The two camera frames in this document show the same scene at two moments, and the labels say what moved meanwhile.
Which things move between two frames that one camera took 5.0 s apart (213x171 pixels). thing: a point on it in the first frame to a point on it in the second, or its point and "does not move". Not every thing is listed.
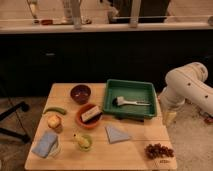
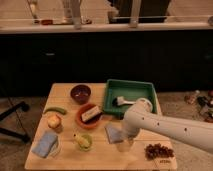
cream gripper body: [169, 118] to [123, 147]
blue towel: [114, 134] does not move
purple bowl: [80, 94] does not move
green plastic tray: [133, 90] does not move
